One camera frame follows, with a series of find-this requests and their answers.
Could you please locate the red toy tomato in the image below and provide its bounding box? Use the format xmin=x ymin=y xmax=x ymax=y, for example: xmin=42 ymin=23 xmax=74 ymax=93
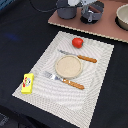
xmin=72 ymin=38 xmax=83 ymax=48

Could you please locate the small grey saucepan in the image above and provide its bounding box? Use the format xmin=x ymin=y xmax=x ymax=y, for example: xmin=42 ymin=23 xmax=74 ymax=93
xmin=81 ymin=1 xmax=104 ymax=24

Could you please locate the yellow butter box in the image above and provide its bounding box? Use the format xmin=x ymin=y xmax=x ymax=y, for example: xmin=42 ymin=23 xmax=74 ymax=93
xmin=21 ymin=73 xmax=34 ymax=94

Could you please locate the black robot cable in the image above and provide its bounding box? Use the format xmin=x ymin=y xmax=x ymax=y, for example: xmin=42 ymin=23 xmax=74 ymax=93
xmin=28 ymin=0 xmax=59 ymax=14

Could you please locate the tall grey pot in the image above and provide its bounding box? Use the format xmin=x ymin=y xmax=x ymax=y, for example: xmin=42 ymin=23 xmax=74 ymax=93
xmin=56 ymin=0 xmax=77 ymax=19

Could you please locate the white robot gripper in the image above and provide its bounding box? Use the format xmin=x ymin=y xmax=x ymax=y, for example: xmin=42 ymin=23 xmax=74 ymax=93
xmin=68 ymin=0 xmax=97 ymax=7

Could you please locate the round wooden plate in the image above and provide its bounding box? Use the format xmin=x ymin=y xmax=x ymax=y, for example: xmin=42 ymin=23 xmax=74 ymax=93
xmin=55 ymin=55 xmax=83 ymax=79

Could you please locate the knife with wooden handle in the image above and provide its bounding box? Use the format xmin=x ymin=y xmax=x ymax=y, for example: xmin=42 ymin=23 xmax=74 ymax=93
xmin=58 ymin=50 xmax=97 ymax=63

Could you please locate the fork with wooden handle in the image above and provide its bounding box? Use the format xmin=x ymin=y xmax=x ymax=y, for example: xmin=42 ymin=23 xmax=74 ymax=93
xmin=43 ymin=71 xmax=84 ymax=90

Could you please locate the brown toy sausage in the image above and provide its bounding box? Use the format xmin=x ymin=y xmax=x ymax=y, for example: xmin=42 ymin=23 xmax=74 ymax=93
xmin=90 ymin=9 xmax=101 ymax=14

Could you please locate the cream bowl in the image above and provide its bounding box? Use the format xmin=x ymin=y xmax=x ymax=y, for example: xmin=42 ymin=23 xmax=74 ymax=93
xmin=116 ymin=4 xmax=128 ymax=31

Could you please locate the beige woven placemat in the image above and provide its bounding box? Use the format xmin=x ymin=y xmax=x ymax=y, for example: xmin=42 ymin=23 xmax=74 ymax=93
xmin=12 ymin=31 xmax=115 ymax=128

